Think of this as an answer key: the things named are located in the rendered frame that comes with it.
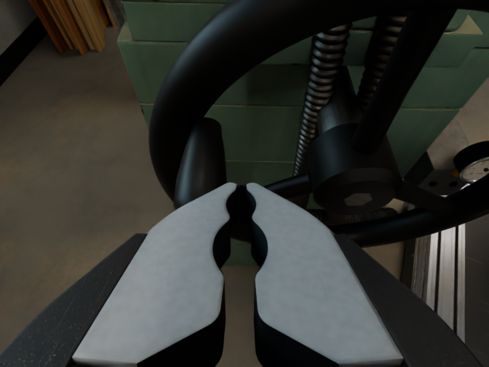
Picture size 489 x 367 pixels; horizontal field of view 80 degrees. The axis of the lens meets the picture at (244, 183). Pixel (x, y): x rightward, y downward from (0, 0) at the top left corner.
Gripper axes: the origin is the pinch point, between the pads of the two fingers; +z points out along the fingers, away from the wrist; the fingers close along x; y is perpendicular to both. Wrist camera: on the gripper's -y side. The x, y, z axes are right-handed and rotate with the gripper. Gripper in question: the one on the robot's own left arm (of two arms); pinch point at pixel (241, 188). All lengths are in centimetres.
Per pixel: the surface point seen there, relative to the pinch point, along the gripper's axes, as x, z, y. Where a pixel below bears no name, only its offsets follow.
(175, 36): -7.3, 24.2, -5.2
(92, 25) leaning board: -78, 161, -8
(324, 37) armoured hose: 5.5, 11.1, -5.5
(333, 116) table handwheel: 7.0, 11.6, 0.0
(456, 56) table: 16.6, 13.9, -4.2
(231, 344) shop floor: -3, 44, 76
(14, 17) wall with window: -117, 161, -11
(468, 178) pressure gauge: 33.0, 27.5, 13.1
